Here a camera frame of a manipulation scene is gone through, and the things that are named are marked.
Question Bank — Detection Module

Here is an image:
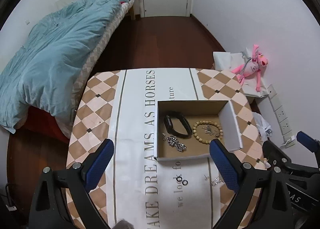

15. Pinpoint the silver earring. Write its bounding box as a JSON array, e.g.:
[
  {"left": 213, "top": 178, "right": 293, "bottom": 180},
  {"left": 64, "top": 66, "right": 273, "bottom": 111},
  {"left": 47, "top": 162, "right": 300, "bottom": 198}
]
[{"left": 204, "top": 174, "right": 227, "bottom": 187}]

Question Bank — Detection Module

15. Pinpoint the white printed table runner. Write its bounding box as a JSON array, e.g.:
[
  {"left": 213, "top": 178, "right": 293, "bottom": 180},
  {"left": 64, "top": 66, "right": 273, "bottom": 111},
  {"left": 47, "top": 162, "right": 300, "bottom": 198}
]
[{"left": 104, "top": 67, "right": 227, "bottom": 229}]

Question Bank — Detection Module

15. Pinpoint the black cable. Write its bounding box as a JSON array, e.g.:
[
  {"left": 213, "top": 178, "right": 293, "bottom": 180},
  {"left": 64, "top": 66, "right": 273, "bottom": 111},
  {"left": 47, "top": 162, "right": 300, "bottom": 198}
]
[{"left": 0, "top": 184, "right": 18, "bottom": 212}]

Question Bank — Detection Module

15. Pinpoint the black smart band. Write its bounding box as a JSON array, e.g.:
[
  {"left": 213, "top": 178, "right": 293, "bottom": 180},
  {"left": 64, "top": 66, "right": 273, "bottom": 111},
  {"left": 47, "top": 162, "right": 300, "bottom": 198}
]
[{"left": 164, "top": 111, "right": 193, "bottom": 139}]

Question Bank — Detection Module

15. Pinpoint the silver chain necklace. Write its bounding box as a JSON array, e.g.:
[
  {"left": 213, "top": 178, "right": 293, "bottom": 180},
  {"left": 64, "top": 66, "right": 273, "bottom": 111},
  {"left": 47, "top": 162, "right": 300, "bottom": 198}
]
[{"left": 162, "top": 132, "right": 187, "bottom": 153}]

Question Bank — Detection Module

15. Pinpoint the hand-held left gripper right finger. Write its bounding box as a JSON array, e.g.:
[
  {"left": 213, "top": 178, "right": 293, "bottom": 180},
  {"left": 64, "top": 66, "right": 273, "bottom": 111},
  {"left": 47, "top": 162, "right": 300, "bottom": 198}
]
[{"left": 209, "top": 139, "right": 295, "bottom": 229}]

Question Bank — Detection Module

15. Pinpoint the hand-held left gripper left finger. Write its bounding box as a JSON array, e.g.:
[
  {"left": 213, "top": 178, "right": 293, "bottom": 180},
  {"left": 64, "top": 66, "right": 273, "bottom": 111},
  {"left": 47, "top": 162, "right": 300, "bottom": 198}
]
[{"left": 29, "top": 139, "right": 115, "bottom": 229}]

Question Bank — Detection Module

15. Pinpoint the pink plush toy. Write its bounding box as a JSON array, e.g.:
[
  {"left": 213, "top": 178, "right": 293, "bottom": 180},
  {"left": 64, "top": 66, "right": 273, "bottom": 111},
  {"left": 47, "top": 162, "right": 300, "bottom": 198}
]
[{"left": 231, "top": 44, "right": 269, "bottom": 92}]

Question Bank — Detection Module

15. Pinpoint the red bed sheet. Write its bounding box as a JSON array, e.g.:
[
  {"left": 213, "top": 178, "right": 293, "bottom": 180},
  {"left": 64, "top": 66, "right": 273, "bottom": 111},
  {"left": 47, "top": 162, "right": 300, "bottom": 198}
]
[{"left": 15, "top": 106, "right": 70, "bottom": 144}]

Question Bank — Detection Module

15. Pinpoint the white power strip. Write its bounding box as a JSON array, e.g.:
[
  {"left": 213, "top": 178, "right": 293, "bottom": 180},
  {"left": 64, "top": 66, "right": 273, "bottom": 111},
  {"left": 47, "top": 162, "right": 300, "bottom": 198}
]
[{"left": 266, "top": 84, "right": 297, "bottom": 149}]

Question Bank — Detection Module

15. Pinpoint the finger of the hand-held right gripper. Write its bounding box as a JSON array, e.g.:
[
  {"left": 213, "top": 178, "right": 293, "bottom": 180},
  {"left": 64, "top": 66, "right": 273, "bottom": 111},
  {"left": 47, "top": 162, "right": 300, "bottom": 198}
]
[
  {"left": 296, "top": 131, "right": 320, "bottom": 155},
  {"left": 262, "top": 140, "right": 297, "bottom": 173}
]

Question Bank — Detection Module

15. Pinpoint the bed with blue duvet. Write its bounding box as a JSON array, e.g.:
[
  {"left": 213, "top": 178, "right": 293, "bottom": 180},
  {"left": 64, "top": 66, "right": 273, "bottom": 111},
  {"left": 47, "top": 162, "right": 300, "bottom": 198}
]
[{"left": 0, "top": 0, "right": 137, "bottom": 134}]

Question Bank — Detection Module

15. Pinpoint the wooden bed frame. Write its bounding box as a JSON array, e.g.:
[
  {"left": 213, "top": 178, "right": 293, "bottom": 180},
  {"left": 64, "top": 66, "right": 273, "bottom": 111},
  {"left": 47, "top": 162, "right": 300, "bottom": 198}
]
[{"left": 127, "top": 1, "right": 137, "bottom": 20}]

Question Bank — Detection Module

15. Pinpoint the cardboard box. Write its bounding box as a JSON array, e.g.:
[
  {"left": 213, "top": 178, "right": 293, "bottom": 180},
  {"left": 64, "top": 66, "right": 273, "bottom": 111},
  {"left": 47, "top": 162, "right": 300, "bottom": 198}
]
[{"left": 153, "top": 99, "right": 244, "bottom": 162}]

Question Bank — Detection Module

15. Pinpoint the grey fuzzy object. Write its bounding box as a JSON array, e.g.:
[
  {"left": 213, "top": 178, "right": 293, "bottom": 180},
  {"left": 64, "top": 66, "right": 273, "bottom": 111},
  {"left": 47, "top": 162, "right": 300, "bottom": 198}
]
[{"left": 112, "top": 220, "right": 134, "bottom": 229}]

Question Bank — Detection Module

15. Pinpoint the wooden bead bracelet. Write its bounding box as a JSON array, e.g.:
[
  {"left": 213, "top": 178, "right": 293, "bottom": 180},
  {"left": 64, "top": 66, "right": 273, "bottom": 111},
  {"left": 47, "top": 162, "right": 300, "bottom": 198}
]
[{"left": 192, "top": 120, "right": 224, "bottom": 145}]

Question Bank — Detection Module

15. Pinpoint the small silver pendant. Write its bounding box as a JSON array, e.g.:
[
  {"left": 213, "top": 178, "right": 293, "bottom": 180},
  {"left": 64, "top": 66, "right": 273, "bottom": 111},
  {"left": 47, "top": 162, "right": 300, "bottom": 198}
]
[{"left": 204, "top": 124, "right": 218, "bottom": 135}]

